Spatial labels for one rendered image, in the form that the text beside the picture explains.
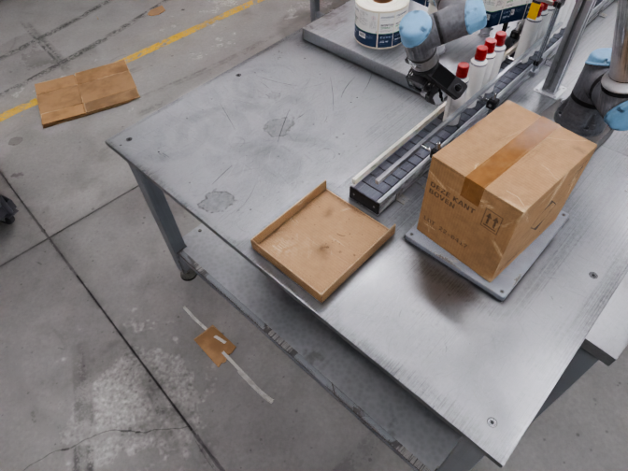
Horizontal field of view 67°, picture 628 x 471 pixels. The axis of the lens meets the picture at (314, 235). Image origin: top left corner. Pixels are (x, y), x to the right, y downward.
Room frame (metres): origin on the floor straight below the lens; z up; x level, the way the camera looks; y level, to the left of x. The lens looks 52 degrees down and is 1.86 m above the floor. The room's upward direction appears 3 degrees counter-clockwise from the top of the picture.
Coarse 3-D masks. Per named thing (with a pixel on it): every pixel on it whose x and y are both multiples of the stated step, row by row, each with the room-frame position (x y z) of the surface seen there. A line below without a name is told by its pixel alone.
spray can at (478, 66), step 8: (480, 48) 1.29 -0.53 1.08; (480, 56) 1.27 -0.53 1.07; (472, 64) 1.28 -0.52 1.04; (480, 64) 1.27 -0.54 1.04; (472, 72) 1.27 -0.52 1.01; (480, 72) 1.26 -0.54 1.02; (472, 80) 1.27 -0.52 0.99; (480, 80) 1.27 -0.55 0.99; (472, 88) 1.26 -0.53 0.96; (472, 104) 1.26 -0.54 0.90
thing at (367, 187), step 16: (560, 32) 1.70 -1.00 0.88; (528, 64) 1.50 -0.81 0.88; (464, 112) 1.25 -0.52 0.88; (432, 128) 1.18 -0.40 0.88; (448, 128) 1.17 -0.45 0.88; (432, 144) 1.10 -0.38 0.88; (416, 160) 1.04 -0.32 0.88; (368, 176) 0.98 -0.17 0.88; (400, 176) 0.98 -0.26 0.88; (368, 192) 0.92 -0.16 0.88; (384, 192) 0.92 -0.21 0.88
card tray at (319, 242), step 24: (312, 192) 0.95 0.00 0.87; (288, 216) 0.88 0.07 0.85; (312, 216) 0.88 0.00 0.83; (336, 216) 0.88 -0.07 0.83; (360, 216) 0.87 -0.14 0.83; (264, 240) 0.80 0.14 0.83; (288, 240) 0.80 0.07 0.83; (312, 240) 0.79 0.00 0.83; (336, 240) 0.79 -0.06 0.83; (360, 240) 0.78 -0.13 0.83; (384, 240) 0.77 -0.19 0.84; (288, 264) 0.72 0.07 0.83; (312, 264) 0.71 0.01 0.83; (336, 264) 0.71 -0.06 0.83; (360, 264) 0.70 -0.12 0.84; (312, 288) 0.62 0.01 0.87; (336, 288) 0.64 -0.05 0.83
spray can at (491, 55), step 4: (488, 40) 1.33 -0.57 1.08; (492, 40) 1.32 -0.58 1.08; (484, 44) 1.33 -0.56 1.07; (488, 44) 1.31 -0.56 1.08; (492, 44) 1.31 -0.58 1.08; (488, 48) 1.31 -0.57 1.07; (492, 48) 1.31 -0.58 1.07; (488, 52) 1.31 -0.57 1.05; (492, 52) 1.32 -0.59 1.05; (488, 56) 1.31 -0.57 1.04; (492, 56) 1.31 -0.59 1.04; (488, 60) 1.30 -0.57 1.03; (492, 60) 1.31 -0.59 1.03; (488, 64) 1.30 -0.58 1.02; (492, 64) 1.31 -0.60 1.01; (488, 68) 1.30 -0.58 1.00; (488, 72) 1.30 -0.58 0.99; (484, 76) 1.30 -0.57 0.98; (488, 76) 1.30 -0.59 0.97; (484, 80) 1.30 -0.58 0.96; (488, 80) 1.31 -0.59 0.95; (484, 84) 1.30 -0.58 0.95; (480, 88) 1.30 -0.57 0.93; (480, 100) 1.30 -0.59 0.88
